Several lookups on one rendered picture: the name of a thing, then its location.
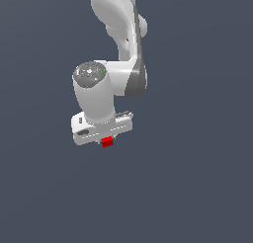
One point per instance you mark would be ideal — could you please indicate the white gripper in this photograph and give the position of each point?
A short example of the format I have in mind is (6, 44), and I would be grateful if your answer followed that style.
(102, 130)

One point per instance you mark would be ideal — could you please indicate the red cube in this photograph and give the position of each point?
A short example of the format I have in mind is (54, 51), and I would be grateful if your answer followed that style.
(107, 141)

